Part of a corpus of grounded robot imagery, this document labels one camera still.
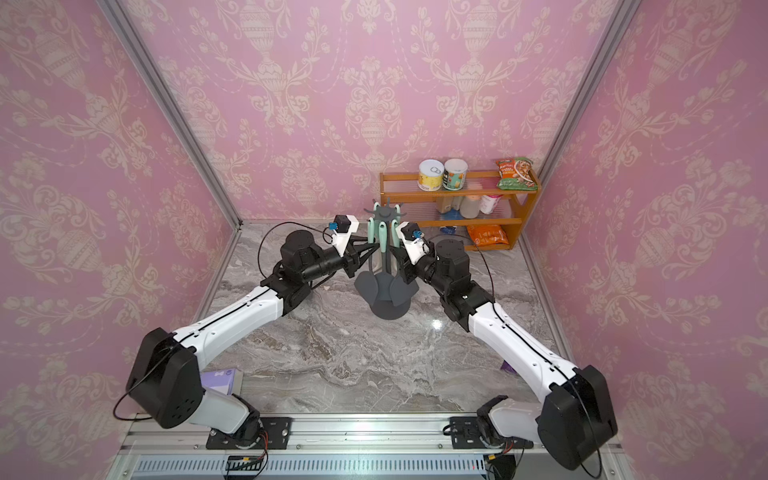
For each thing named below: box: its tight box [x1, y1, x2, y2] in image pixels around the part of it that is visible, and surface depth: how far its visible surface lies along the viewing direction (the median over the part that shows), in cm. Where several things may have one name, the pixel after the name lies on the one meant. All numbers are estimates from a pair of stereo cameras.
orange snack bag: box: [467, 224, 509, 246], surface depth 114 cm
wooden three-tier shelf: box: [379, 171, 538, 251], surface depth 104 cm
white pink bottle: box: [480, 194, 503, 215], surface depth 99 cm
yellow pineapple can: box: [417, 159, 445, 192], surface depth 89 cm
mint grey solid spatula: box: [354, 217, 379, 306], surface depth 85 cm
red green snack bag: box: [496, 157, 538, 191], surface depth 91 cm
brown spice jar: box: [436, 196, 453, 214], surface depth 104 cm
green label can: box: [442, 158, 468, 191], surface depth 89 cm
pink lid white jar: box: [460, 195, 481, 219], surface depth 103 cm
